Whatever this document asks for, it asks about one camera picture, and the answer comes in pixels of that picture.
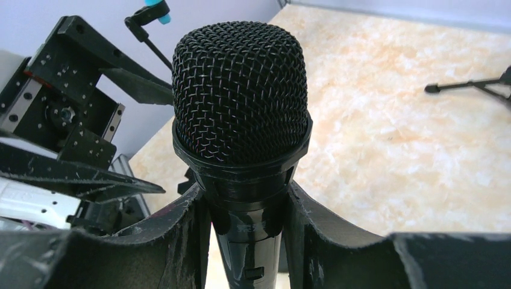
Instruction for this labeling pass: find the blue plastic tube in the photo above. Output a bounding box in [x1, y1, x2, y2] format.
[145, 0, 171, 25]

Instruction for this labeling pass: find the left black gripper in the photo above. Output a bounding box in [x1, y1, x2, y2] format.
[1, 16, 173, 203]

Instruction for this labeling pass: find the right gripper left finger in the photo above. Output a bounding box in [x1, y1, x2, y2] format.
[1, 185, 210, 288]

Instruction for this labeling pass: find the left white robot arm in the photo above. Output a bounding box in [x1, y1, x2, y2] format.
[1, 16, 173, 235]

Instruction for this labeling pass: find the black microphone orange end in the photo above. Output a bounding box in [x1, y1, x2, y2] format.
[172, 21, 313, 288]

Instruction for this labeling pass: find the tripod stand with shock mount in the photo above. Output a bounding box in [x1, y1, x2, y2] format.
[424, 66, 510, 108]

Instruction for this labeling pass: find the tripod stand with clip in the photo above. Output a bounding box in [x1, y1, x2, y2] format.
[124, 0, 174, 73]

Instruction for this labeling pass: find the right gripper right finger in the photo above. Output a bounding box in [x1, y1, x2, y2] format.
[284, 183, 510, 288]

